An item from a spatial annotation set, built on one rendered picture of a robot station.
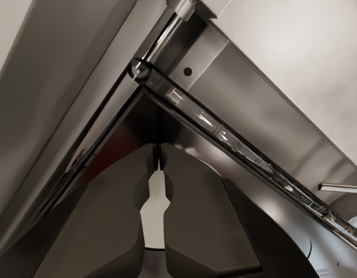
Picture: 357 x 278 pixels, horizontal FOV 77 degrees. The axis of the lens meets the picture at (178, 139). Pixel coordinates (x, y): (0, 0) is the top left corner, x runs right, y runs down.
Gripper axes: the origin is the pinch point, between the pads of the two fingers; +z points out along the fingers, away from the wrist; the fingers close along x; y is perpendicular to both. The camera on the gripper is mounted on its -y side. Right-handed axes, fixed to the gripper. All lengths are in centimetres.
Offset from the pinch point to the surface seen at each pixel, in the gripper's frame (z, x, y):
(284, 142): 9.3, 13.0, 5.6
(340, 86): 3.3, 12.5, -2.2
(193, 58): 6.3, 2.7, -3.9
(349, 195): 8.7, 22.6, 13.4
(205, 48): 6.3, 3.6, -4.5
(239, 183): 1.3, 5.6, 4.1
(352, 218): 6.3, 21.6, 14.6
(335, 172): 9.3, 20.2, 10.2
